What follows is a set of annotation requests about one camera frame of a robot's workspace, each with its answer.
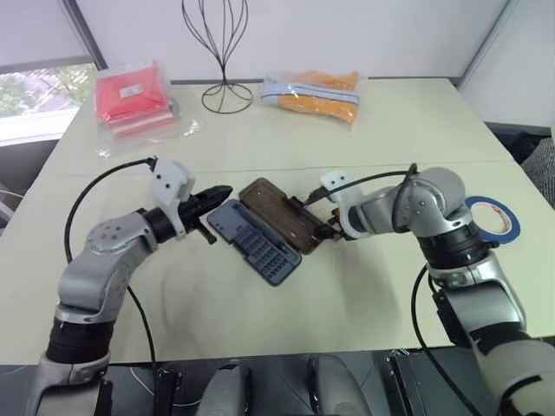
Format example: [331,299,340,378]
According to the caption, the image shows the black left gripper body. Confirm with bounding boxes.
[177,192,218,246]

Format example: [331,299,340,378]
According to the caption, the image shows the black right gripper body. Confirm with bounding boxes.
[315,209,347,244]

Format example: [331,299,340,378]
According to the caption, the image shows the blue-grey screwdriver bit case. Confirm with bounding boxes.
[206,176,331,288]

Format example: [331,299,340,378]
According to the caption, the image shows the orange packet in plastic bag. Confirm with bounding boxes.
[257,68,362,132]

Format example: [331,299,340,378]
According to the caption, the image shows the red packet in plastic bag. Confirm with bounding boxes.
[93,59,201,158]

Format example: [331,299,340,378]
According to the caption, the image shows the dark rounded shape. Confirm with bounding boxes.
[202,358,253,416]

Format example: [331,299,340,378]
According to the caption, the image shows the blue tape roll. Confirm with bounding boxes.
[464,194,522,246]

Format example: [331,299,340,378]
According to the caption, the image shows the grey speckled fabric cushion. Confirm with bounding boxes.
[519,138,555,192]

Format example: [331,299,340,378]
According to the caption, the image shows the white window roller blind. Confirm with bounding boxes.
[0,0,95,67]

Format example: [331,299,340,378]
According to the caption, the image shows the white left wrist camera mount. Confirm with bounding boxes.
[149,158,196,242]

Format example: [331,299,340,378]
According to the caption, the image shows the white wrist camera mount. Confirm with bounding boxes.
[149,158,196,242]
[319,171,370,240]

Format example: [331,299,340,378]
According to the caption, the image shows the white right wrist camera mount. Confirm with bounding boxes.
[319,171,370,240]

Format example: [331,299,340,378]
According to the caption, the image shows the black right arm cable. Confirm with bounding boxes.
[303,162,483,416]

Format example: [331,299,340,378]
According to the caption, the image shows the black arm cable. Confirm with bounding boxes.
[303,162,483,416]
[63,157,158,364]

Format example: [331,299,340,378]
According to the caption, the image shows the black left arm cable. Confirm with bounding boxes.
[63,157,158,364]

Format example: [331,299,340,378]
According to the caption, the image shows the black wire hat stand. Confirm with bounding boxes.
[180,0,255,114]

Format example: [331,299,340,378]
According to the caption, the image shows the black metal bracket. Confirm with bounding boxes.
[154,367,184,416]
[383,349,439,416]

